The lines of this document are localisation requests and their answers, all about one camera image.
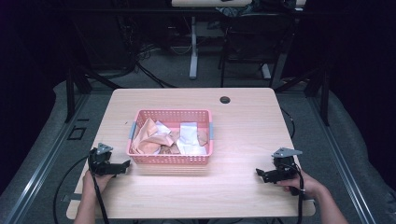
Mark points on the pink plastic basket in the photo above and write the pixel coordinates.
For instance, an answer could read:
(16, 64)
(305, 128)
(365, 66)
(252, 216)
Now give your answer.
(170, 159)

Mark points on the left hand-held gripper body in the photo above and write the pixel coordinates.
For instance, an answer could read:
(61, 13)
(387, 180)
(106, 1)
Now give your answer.
(101, 160)

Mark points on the white desk leg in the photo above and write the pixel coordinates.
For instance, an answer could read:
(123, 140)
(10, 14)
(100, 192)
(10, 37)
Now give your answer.
(194, 49)

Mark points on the black chair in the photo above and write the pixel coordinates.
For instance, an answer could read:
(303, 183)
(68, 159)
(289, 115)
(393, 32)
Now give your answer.
(255, 37)

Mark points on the person's left hand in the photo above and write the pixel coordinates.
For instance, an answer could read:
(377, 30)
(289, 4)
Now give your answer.
(99, 183)

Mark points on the metal floor rail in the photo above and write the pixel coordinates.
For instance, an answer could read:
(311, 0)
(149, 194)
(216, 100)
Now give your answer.
(40, 168)
(342, 168)

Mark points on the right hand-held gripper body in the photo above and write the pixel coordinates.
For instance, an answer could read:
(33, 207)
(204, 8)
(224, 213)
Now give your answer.
(285, 168)

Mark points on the person's right hand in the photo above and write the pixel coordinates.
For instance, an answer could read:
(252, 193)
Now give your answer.
(306, 185)

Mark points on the small white cloth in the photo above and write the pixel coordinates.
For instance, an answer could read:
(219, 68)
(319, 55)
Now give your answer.
(163, 128)

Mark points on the large white cloth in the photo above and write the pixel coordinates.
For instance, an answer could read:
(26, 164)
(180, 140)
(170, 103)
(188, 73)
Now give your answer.
(190, 140)

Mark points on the black metal stand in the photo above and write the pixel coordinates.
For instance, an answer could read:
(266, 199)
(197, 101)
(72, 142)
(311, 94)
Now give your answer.
(70, 93)
(323, 93)

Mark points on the grey tape strip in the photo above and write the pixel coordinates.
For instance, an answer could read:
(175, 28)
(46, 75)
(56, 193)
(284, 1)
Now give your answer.
(71, 197)

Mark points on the peach cloth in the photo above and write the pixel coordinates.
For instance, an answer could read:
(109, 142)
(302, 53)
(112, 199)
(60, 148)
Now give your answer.
(148, 140)

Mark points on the tan cloth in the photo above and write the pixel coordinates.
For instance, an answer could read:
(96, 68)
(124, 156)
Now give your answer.
(203, 137)

